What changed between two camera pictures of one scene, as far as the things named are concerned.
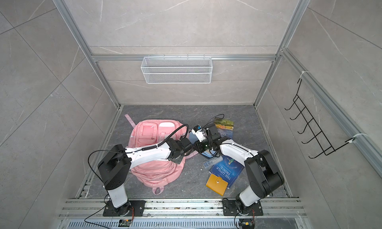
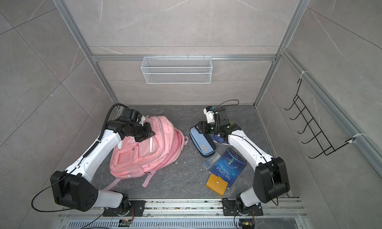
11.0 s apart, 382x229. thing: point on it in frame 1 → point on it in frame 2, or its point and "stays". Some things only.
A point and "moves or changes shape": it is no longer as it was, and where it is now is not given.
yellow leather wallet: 217,183 stays
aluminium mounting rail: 184,208 stays
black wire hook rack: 327,148 stays
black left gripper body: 179,160 → 140,132
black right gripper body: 206,144 → 211,128
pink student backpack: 159,174 moves or changes shape
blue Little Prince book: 227,169 stays
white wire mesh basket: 176,70 stays
